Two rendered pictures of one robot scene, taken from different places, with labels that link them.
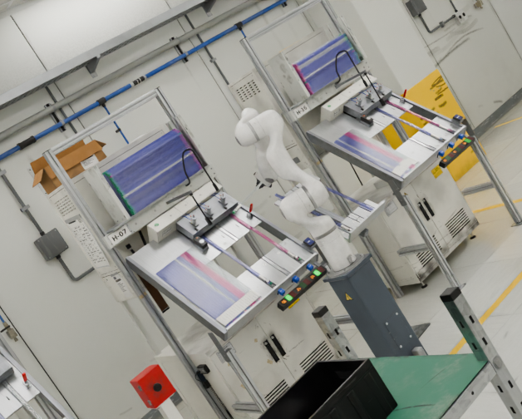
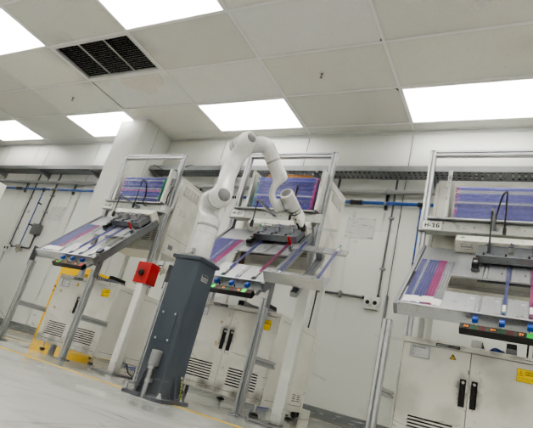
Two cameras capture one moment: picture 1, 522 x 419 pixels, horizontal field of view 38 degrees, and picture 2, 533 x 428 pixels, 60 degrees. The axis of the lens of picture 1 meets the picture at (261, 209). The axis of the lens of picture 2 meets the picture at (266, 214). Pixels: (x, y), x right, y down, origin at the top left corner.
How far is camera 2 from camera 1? 3.90 m
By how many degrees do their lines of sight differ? 69
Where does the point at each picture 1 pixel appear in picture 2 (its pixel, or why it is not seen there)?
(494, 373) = not seen: outside the picture
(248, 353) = (210, 323)
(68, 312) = not seen: hidden behind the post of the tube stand
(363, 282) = (179, 270)
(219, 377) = not seen: hidden behind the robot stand
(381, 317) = (165, 303)
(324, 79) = (479, 213)
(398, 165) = (419, 295)
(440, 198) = (502, 404)
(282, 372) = (216, 357)
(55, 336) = (283, 308)
